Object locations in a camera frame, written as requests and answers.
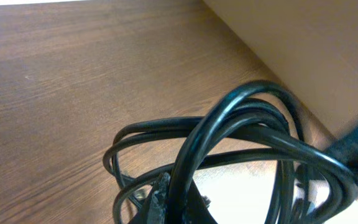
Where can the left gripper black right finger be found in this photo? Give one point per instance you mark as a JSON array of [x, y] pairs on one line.
[[196, 211]]

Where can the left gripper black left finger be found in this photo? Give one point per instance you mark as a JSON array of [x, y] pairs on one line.
[[154, 209]]

